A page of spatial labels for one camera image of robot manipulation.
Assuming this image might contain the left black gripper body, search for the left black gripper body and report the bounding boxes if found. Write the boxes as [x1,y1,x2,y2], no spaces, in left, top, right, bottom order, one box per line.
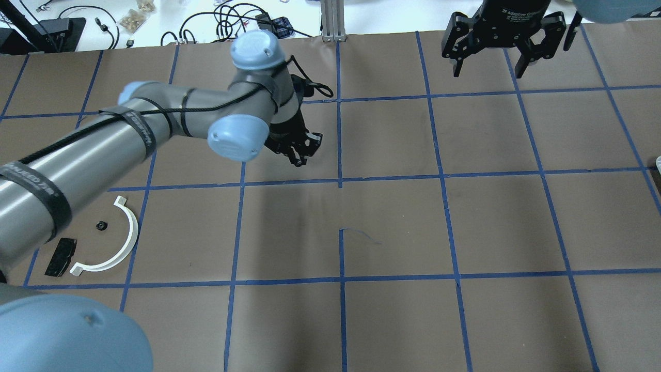
[266,74,323,167]

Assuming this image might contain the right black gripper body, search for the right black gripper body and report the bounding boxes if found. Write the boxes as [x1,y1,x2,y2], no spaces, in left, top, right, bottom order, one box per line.
[465,1,550,50]

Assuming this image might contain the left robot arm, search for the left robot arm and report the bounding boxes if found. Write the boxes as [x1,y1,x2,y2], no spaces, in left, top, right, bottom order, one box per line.
[1,30,333,371]

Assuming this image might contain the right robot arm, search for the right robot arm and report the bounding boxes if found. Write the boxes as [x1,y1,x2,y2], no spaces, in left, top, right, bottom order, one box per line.
[441,1,659,79]

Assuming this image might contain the black power adapter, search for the black power adapter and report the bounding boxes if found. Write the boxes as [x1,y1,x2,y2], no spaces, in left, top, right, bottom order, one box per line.
[255,13,295,39]

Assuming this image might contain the bag of small parts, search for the bag of small parts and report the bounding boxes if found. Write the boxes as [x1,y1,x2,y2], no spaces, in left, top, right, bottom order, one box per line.
[116,1,156,35]

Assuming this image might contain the white curved plastic clamp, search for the white curved plastic clamp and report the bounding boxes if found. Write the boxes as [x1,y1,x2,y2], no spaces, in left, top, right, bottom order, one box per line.
[65,192,144,277]

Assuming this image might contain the black stand base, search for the black stand base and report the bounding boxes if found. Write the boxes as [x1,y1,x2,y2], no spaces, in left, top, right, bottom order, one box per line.
[1,18,87,56]

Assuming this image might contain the small black brake pad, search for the small black brake pad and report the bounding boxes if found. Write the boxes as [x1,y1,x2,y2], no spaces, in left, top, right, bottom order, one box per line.
[44,238,77,277]

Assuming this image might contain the aluminium frame post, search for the aluminium frame post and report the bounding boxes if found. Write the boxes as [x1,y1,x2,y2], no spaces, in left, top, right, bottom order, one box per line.
[319,0,347,42]

